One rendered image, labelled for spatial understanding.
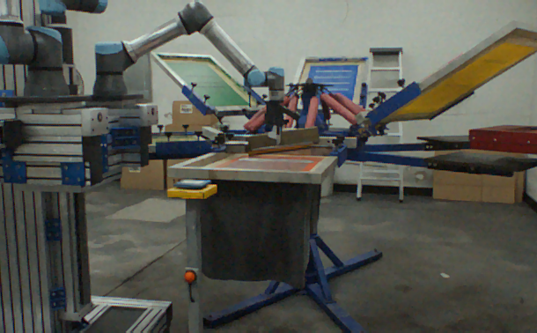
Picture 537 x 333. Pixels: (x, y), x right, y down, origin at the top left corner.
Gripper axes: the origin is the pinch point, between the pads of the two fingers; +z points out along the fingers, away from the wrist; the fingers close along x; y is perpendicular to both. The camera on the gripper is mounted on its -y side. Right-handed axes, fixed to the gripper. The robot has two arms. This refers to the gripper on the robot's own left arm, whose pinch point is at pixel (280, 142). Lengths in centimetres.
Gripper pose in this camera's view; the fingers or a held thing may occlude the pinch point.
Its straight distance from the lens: 251.5
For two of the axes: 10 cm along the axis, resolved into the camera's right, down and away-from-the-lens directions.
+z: 0.0, 9.9, 1.6
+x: -2.5, 1.5, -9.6
